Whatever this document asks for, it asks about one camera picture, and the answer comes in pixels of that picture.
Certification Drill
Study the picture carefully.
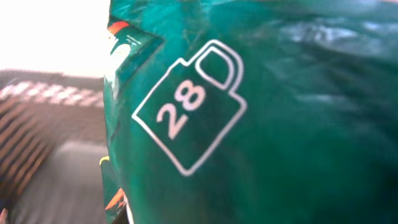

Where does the green Nescafe coffee bag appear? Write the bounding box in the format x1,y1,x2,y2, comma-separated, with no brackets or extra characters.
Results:
104,1,397,223

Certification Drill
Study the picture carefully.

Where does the grey plastic slatted basket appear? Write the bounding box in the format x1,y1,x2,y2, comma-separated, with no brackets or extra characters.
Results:
1,70,107,223

